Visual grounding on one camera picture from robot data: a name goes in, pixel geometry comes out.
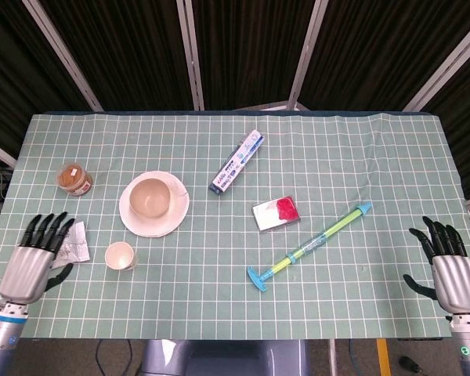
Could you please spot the white paper plate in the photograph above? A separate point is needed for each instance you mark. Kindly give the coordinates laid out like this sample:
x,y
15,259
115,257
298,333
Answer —
x,y
150,229

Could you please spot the yellow floor tape strip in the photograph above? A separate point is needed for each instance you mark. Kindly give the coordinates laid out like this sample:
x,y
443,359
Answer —
x,y
383,358

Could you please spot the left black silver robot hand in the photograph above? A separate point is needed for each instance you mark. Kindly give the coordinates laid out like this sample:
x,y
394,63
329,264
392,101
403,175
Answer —
x,y
25,274

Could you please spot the white paper cup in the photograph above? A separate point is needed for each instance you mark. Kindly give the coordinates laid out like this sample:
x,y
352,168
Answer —
x,y
117,256

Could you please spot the green white grid tablecloth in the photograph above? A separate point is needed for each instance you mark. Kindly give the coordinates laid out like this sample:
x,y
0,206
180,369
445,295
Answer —
x,y
235,293

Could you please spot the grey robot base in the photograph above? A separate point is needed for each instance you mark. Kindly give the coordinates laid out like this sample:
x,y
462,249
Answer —
x,y
223,358

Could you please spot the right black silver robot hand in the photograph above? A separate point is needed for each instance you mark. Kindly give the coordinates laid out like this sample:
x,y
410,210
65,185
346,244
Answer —
x,y
458,280

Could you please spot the red white flat case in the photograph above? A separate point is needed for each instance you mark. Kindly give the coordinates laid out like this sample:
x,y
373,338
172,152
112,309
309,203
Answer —
x,y
276,213

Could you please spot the white green snack packet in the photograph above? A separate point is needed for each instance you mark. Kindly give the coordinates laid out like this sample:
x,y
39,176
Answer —
x,y
76,244

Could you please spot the green blue toy water pump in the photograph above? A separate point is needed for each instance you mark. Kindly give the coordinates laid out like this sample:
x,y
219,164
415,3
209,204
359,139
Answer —
x,y
317,241

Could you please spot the beige bowl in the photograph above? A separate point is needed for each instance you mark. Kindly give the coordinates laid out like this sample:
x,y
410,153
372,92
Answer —
x,y
149,197

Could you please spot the metal table leg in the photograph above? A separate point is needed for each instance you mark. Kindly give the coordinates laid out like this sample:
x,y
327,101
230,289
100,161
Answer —
x,y
331,358

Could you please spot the blue white toothpaste box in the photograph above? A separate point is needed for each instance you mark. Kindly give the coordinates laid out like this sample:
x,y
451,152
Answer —
x,y
235,164

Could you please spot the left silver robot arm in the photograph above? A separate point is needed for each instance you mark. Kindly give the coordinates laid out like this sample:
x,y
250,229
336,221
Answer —
x,y
4,337

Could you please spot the brown lidded glass jar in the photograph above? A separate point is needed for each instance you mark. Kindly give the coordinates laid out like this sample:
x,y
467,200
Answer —
x,y
74,180

